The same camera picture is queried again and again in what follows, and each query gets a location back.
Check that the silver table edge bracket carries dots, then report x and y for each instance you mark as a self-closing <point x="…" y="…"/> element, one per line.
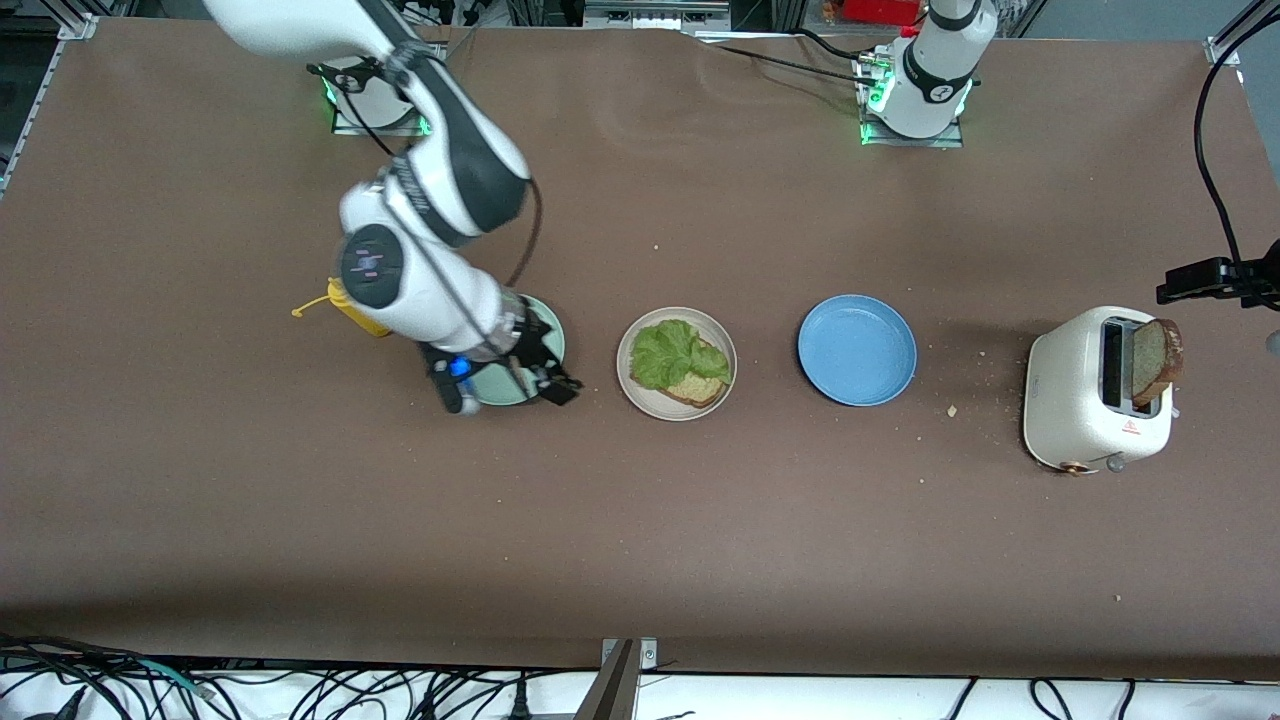
<point x="648" y="655"/>

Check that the blue plate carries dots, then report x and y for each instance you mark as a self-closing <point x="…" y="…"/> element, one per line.
<point x="857" y="350"/>

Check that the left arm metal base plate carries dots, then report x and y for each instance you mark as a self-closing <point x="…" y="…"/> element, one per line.
<point x="915" y="143"/>

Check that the toasted bread slice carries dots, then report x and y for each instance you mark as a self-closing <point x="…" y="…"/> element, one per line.
<point x="1150" y="360"/>
<point x="700" y="392"/>

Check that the mint green plate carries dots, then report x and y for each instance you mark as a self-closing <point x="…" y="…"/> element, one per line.
<point x="495" y="395"/>

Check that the red box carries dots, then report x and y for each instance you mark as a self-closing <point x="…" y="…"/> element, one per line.
<point x="880" y="10"/>

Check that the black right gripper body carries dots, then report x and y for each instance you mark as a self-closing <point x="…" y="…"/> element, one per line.
<point x="538" y="343"/>

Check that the aluminium frame rail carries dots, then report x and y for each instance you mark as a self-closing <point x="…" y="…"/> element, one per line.
<point x="78" y="27"/>

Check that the white toaster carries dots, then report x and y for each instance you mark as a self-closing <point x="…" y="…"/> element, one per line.
<point x="1060" y="400"/>

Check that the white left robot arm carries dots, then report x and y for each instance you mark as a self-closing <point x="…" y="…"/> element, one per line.
<point x="930" y="80"/>

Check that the aluminium frame corner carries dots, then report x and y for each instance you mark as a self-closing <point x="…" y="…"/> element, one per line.
<point x="1225" y="50"/>

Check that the silver equipment panel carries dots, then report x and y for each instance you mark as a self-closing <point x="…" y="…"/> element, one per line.
<point x="655" y="12"/>

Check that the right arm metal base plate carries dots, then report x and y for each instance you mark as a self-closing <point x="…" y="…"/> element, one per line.
<point x="370" y="130"/>

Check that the beige plate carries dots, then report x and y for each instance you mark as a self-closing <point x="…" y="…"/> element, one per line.
<point x="645" y="402"/>

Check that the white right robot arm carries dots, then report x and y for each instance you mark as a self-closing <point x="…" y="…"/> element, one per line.
<point x="440" y="300"/>

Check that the yellow mustard squeeze bottle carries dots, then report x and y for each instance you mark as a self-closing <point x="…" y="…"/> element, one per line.
<point x="340" y="292"/>

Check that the green lettuce leaf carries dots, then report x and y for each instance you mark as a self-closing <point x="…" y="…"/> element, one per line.
<point x="670" y="355"/>

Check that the grey aluminium strut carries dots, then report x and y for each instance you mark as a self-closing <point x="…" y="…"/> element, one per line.
<point x="610" y="700"/>

